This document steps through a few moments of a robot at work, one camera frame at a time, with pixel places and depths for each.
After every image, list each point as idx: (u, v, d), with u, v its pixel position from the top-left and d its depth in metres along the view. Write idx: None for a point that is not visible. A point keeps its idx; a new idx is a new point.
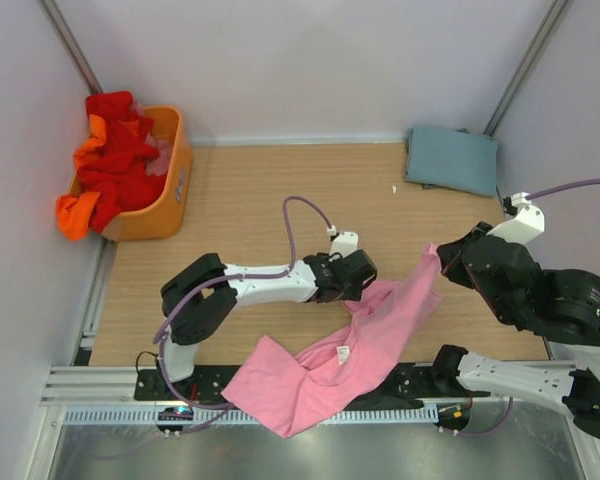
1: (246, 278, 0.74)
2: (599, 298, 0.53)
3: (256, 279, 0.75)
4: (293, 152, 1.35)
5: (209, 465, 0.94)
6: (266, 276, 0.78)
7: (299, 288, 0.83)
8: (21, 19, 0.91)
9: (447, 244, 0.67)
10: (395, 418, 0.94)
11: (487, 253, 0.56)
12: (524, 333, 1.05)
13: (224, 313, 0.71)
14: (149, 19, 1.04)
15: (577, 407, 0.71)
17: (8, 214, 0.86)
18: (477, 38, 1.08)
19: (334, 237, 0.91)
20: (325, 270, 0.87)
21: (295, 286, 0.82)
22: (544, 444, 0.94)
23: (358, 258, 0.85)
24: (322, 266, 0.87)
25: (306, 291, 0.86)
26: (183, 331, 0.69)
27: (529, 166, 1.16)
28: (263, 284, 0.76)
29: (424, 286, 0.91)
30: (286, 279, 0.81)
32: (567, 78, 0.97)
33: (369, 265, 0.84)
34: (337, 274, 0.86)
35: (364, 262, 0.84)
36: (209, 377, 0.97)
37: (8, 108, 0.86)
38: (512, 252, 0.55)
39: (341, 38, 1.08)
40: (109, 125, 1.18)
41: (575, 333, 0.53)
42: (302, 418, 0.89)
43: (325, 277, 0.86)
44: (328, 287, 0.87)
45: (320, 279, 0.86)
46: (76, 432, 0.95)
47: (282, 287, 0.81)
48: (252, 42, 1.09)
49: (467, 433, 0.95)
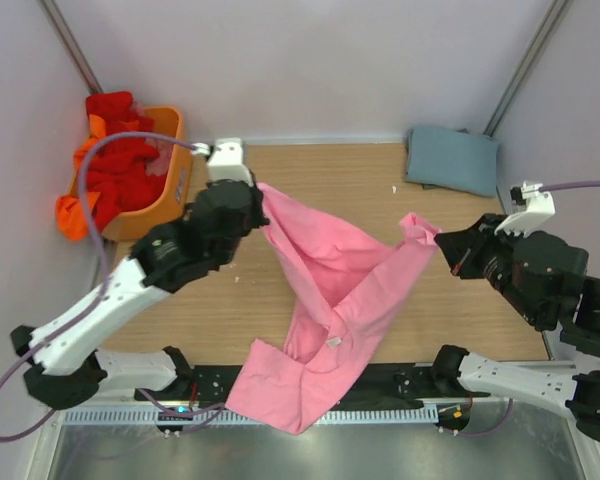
1: (51, 339, 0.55)
2: None
3: (64, 331, 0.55)
4: (293, 152, 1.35)
5: (209, 464, 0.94)
6: (73, 321, 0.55)
7: (148, 299, 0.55)
8: (21, 18, 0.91)
9: (460, 238, 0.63)
10: (394, 418, 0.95)
11: (545, 255, 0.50)
12: (524, 333, 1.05)
13: (55, 385, 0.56)
14: (148, 19, 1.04)
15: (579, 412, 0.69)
17: (8, 214, 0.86)
18: (476, 38, 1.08)
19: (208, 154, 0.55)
20: (164, 246, 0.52)
21: (119, 305, 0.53)
22: (544, 444, 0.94)
23: (232, 196, 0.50)
24: (156, 247, 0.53)
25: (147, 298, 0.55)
26: (73, 406, 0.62)
27: (529, 166, 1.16)
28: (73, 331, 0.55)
29: (418, 263, 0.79)
30: (102, 306, 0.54)
32: (567, 78, 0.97)
33: (236, 208, 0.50)
34: (192, 249, 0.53)
35: (208, 208, 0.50)
36: (209, 377, 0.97)
37: (8, 108, 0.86)
38: (573, 258, 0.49)
39: (339, 37, 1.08)
40: (109, 125, 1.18)
41: None
42: (311, 412, 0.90)
43: (163, 260, 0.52)
44: (169, 277, 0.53)
45: (157, 275, 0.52)
46: (76, 432, 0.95)
47: (115, 314, 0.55)
48: (251, 41, 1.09)
49: (467, 432, 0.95)
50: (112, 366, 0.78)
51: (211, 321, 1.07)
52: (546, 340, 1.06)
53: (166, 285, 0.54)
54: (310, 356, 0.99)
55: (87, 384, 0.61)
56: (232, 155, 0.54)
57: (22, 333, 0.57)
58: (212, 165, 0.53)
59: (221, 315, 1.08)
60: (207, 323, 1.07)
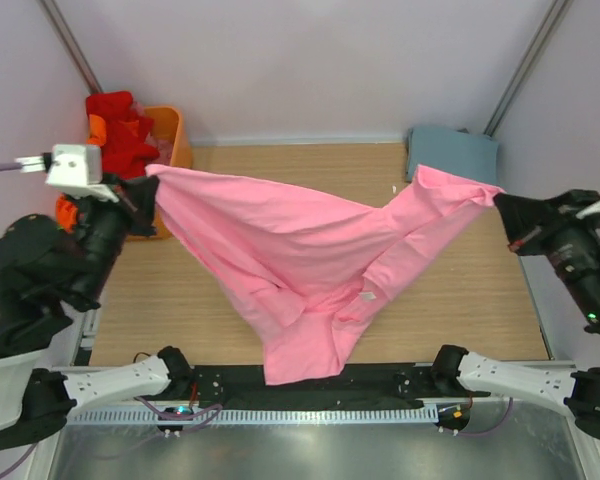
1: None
2: None
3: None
4: (293, 152, 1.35)
5: (209, 465, 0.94)
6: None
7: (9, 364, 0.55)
8: (21, 19, 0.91)
9: (519, 207, 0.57)
10: (394, 418, 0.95)
11: None
12: (524, 334, 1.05)
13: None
14: (148, 20, 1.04)
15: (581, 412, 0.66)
17: (8, 214, 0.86)
18: (476, 38, 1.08)
19: (47, 165, 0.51)
20: None
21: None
22: (544, 444, 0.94)
23: (29, 248, 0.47)
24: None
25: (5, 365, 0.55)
26: (42, 438, 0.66)
27: (529, 166, 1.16)
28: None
29: (468, 218, 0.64)
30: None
32: (567, 78, 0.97)
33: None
34: (24, 307, 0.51)
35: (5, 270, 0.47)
36: (209, 377, 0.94)
37: (8, 108, 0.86)
38: None
39: (339, 37, 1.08)
40: (109, 125, 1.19)
41: None
42: (342, 347, 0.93)
43: None
44: (8, 342, 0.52)
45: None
46: (76, 432, 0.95)
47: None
48: (251, 42, 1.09)
49: (466, 432, 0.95)
50: (84, 392, 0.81)
51: (211, 321, 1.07)
52: (546, 340, 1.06)
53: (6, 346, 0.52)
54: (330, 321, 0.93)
55: (28, 428, 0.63)
56: (74, 173, 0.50)
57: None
58: (48, 185, 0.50)
59: (220, 315, 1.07)
60: (207, 323, 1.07)
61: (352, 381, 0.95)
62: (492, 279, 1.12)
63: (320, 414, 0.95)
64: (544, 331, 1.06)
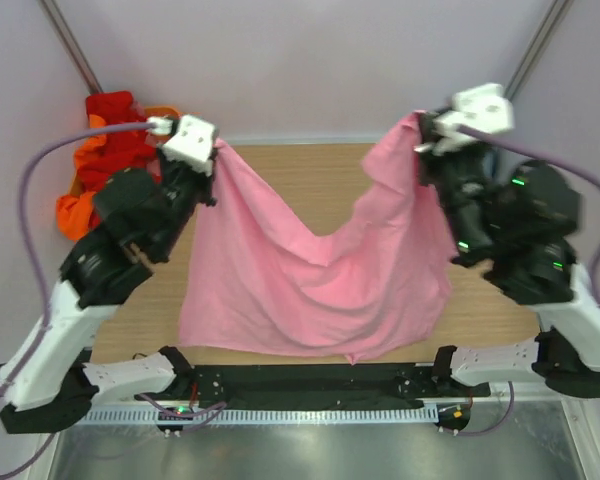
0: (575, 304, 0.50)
1: (16, 376, 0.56)
2: (560, 252, 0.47)
3: (23, 367, 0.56)
4: (295, 151, 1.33)
5: (209, 465, 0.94)
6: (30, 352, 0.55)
7: (95, 317, 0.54)
8: (22, 19, 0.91)
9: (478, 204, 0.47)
10: (394, 418, 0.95)
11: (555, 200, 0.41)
12: (526, 335, 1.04)
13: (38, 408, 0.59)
14: (150, 19, 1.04)
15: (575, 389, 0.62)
17: (8, 213, 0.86)
18: (477, 37, 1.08)
19: (172, 132, 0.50)
20: (88, 261, 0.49)
21: (65, 332, 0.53)
22: (544, 444, 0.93)
23: (119, 194, 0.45)
24: (79, 257, 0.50)
25: (93, 313, 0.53)
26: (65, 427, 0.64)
27: None
28: (36, 369, 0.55)
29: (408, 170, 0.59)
30: (50, 336, 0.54)
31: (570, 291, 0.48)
32: (568, 76, 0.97)
33: (144, 200, 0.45)
34: (117, 257, 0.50)
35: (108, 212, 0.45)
36: (209, 377, 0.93)
37: (9, 108, 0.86)
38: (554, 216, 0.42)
39: (339, 37, 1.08)
40: (109, 124, 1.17)
41: (541, 291, 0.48)
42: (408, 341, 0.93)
43: (93, 271, 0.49)
44: (104, 290, 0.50)
45: (91, 289, 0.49)
46: (76, 432, 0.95)
47: (67, 341, 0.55)
48: (251, 41, 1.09)
49: (467, 432, 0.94)
50: (103, 380, 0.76)
51: None
52: None
53: (106, 298, 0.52)
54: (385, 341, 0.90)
55: (58, 411, 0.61)
56: None
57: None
58: None
59: None
60: None
61: (351, 381, 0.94)
62: (489, 279, 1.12)
63: (321, 414, 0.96)
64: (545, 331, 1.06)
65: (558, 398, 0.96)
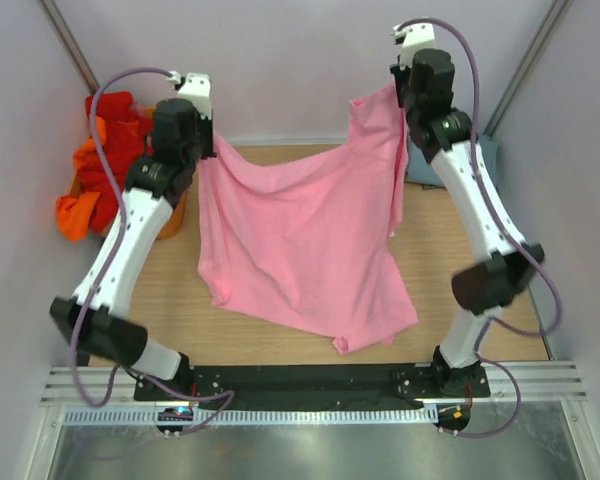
0: (448, 157, 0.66)
1: (101, 281, 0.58)
2: (453, 122, 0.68)
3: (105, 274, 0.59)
4: (294, 152, 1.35)
5: (208, 466, 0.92)
6: (116, 253, 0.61)
7: (160, 218, 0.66)
8: (21, 17, 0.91)
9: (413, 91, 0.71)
10: (395, 418, 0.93)
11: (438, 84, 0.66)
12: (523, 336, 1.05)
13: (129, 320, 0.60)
14: (150, 19, 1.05)
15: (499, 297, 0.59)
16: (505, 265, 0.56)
17: (7, 211, 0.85)
18: (475, 38, 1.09)
19: (180, 86, 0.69)
20: (149, 172, 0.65)
21: (143, 226, 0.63)
22: (544, 444, 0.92)
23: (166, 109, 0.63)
24: (141, 168, 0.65)
25: (161, 209, 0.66)
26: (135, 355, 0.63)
27: (526, 165, 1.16)
28: (123, 265, 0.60)
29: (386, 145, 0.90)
30: (130, 234, 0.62)
31: (445, 143, 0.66)
32: (566, 75, 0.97)
33: (188, 110, 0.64)
34: (170, 163, 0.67)
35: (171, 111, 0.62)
36: (209, 377, 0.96)
37: (8, 105, 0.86)
38: (441, 66, 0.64)
39: (338, 38, 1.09)
40: (109, 125, 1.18)
41: (425, 139, 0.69)
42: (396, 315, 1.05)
43: (158, 175, 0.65)
44: (168, 188, 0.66)
45: (155, 186, 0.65)
46: (76, 432, 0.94)
47: (143, 238, 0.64)
48: (251, 42, 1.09)
49: (468, 434, 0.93)
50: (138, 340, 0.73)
51: (212, 322, 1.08)
52: (547, 340, 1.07)
53: (171, 198, 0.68)
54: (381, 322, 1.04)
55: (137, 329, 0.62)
56: None
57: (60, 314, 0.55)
58: None
59: (221, 316, 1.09)
60: (208, 323, 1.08)
61: (352, 381, 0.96)
62: None
63: (320, 414, 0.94)
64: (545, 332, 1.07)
65: (558, 398, 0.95)
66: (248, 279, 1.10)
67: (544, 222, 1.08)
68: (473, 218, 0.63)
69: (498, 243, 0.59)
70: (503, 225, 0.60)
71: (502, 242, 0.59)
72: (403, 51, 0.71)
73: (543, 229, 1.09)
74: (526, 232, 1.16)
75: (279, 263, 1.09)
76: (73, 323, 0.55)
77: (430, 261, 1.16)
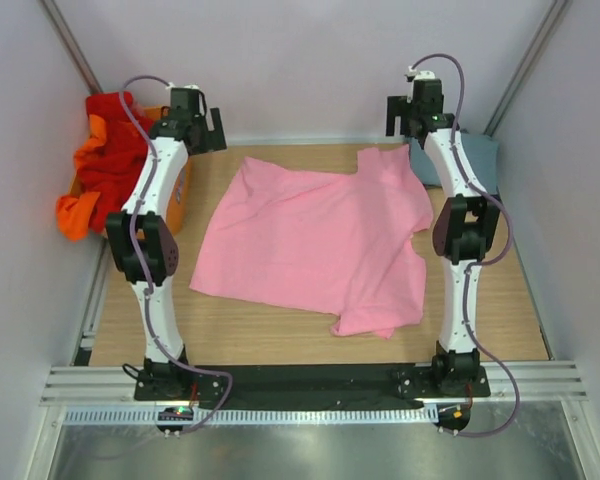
0: (432, 135, 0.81)
1: (145, 196, 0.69)
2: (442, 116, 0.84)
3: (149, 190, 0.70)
4: (294, 152, 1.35)
5: (208, 465, 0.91)
6: (151, 178, 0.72)
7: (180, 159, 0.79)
8: (22, 17, 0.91)
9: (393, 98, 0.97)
10: (395, 418, 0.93)
11: (430, 92, 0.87)
12: (523, 335, 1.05)
13: (167, 238, 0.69)
14: (149, 19, 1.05)
15: (467, 248, 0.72)
16: (466, 205, 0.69)
17: (7, 210, 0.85)
18: (475, 38, 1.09)
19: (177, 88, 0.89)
20: (167, 125, 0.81)
21: (171, 160, 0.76)
22: (544, 444, 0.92)
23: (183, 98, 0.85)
24: (162, 124, 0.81)
25: (183, 150, 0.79)
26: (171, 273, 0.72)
27: (526, 165, 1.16)
28: (160, 184, 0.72)
29: (396, 168, 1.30)
30: (161, 165, 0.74)
31: (431, 124, 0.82)
32: (566, 74, 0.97)
33: (195, 89, 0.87)
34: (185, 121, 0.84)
35: (183, 92, 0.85)
36: (209, 377, 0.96)
37: (9, 105, 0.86)
38: (429, 86, 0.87)
39: (337, 38, 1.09)
40: (109, 125, 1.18)
41: (419, 129, 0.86)
42: (404, 306, 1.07)
43: (177, 127, 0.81)
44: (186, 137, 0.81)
45: (175, 135, 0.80)
46: (76, 432, 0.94)
47: (171, 171, 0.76)
48: (250, 43, 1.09)
49: (468, 434, 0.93)
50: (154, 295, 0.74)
51: (211, 322, 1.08)
52: (547, 340, 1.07)
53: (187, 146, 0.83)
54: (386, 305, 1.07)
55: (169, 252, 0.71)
56: None
57: (113, 222, 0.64)
58: None
59: (221, 316, 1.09)
60: (207, 323, 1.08)
61: (351, 381, 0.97)
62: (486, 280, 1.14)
63: (320, 413, 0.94)
64: (545, 331, 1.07)
65: (558, 398, 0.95)
66: (254, 257, 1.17)
67: (545, 222, 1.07)
68: (446, 177, 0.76)
69: (463, 190, 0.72)
70: (470, 178, 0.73)
71: (467, 191, 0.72)
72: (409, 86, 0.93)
73: (543, 229, 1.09)
74: (527, 232, 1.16)
75: (287, 248, 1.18)
76: (128, 228, 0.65)
77: (430, 261, 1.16)
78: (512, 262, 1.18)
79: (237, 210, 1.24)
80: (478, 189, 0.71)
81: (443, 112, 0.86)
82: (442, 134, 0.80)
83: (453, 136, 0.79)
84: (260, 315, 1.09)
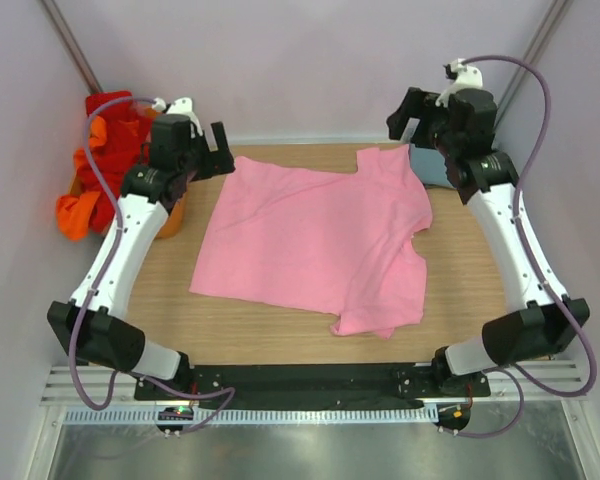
0: (483, 193, 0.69)
1: (99, 284, 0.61)
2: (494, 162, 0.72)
3: (105, 277, 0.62)
4: (294, 152, 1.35)
5: (208, 465, 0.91)
6: (111, 254, 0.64)
7: (156, 220, 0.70)
8: (22, 17, 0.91)
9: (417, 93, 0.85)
10: (395, 418, 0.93)
11: (485, 122, 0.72)
12: None
13: (121, 330, 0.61)
14: (149, 19, 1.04)
15: (533, 354, 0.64)
16: (543, 318, 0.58)
17: (7, 211, 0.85)
18: (476, 38, 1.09)
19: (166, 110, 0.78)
20: (145, 177, 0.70)
21: (139, 229, 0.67)
22: (544, 444, 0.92)
23: (163, 134, 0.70)
24: (139, 176, 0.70)
25: (157, 214, 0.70)
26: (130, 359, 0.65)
27: (526, 165, 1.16)
28: (119, 266, 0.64)
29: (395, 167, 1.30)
30: (125, 238, 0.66)
31: (478, 177, 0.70)
32: (566, 75, 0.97)
33: (185, 121, 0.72)
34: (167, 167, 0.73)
35: (165, 128, 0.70)
36: (209, 377, 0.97)
37: (9, 105, 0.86)
38: (487, 116, 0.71)
39: (338, 38, 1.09)
40: (109, 125, 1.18)
41: (462, 176, 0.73)
42: (402, 305, 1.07)
43: (154, 181, 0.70)
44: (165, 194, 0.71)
45: (150, 192, 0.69)
46: (76, 432, 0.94)
47: (138, 244, 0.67)
48: (250, 43, 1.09)
49: (467, 434, 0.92)
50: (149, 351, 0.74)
51: (212, 322, 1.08)
52: None
53: (166, 203, 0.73)
54: (386, 305, 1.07)
55: (127, 339, 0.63)
56: None
57: (57, 315, 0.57)
58: None
59: (222, 316, 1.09)
60: (207, 322, 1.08)
61: (351, 381, 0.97)
62: (488, 278, 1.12)
63: (320, 413, 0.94)
64: None
65: (558, 398, 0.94)
66: (256, 258, 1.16)
67: (545, 222, 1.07)
68: (508, 264, 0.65)
69: (536, 293, 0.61)
70: (543, 274, 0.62)
71: (541, 293, 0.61)
72: (451, 87, 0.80)
73: (543, 229, 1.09)
74: None
75: (288, 248, 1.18)
76: (73, 327, 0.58)
77: (431, 260, 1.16)
78: None
79: (238, 210, 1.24)
80: (553, 294, 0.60)
81: (495, 156, 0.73)
82: (498, 199, 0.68)
83: (517, 203, 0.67)
84: (259, 316, 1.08)
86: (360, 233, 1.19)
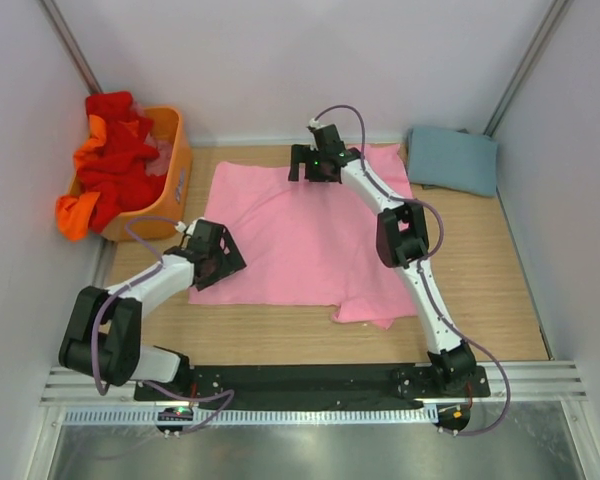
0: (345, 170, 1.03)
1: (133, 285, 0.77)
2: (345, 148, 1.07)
3: (138, 282, 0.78)
4: None
5: (208, 465, 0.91)
6: (147, 277, 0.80)
7: (176, 286, 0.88)
8: (21, 18, 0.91)
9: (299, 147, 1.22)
10: (394, 418, 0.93)
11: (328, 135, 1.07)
12: (523, 334, 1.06)
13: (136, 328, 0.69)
14: (148, 20, 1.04)
15: (412, 251, 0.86)
16: (392, 213, 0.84)
17: (6, 212, 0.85)
18: (475, 38, 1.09)
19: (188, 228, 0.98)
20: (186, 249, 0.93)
21: (173, 273, 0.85)
22: (544, 444, 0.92)
23: (205, 228, 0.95)
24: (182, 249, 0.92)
25: (180, 278, 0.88)
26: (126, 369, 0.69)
27: (525, 165, 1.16)
28: (152, 283, 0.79)
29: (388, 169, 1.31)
30: (162, 272, 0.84)
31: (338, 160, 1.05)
32: (566, 75, 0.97)
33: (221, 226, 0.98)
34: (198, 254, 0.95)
35: (208, 225, 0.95)
36: (209, 377, 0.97)
37: (8, 106, 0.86)
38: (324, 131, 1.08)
39: (337, 37, 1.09)
40: (109, 125, 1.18)
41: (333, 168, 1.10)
42: (396, 301, 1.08)
43: (193, 251, 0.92)
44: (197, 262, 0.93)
45: (188, 255, 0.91)
46: (76, 432, 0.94)
47: (166, 281, 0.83)
48: (250, 43, 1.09)
49: (467, 434, 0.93)
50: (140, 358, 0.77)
51: (212, 321, 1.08)
52: (547, 339, 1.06)
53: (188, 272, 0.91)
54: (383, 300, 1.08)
55: (135, 342, 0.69)
56: None
57: (88, 294, 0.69)
58: None
59: (222, 316, 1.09)
60: (207, 323, 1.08)
61: (351, 381, 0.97)
62: (487, 279, 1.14)
63: (320, 413, 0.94)
64: (544, 331, 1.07)
65: (558, 398, 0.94)
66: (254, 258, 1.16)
67: (544, 222, 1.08)
68: (370, 199, 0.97)
69: (387, 203, 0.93)
70: (388, 193, 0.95)
71: (391, 203, 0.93)
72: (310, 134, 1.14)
73: (542, 230, 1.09)
74: (526, 232, 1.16)
75: (285, 247, 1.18)
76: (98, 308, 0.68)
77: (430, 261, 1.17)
78: (511, 263, 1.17)
79: (238, 209, 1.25)
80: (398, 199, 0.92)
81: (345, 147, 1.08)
82: (353, 167, 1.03)
83: (363, 166, 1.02)
84: (257, 316, 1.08)
86: (358, 232, 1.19)
